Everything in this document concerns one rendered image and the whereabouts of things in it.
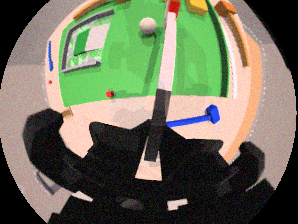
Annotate green flat mat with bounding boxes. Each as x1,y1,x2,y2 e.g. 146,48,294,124
57,0,222,107

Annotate white golf ball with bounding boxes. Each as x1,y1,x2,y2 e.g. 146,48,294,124
138,18,156,34

